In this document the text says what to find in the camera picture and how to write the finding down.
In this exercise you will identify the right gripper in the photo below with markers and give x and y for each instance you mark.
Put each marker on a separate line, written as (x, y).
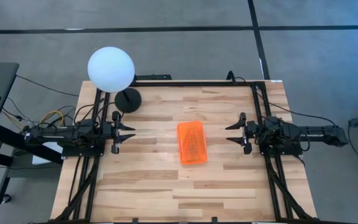
(248, 130)

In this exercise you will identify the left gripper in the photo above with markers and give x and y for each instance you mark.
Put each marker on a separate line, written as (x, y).
(116, 133)

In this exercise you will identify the orange plastic tray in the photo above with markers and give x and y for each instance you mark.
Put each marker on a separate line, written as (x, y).
(192, 143)

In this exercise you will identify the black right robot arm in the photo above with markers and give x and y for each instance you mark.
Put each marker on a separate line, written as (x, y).
(291, 132)

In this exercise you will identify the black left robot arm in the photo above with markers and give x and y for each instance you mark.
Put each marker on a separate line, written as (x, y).
(73, 133)

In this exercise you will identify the black desk leg bar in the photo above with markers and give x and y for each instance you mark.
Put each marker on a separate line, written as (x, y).
(11, 140)

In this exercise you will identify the black caster wheel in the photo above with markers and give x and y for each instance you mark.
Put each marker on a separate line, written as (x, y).
(6, 198)

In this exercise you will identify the black table frame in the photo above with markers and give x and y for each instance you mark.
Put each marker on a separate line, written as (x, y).
(197, 83)

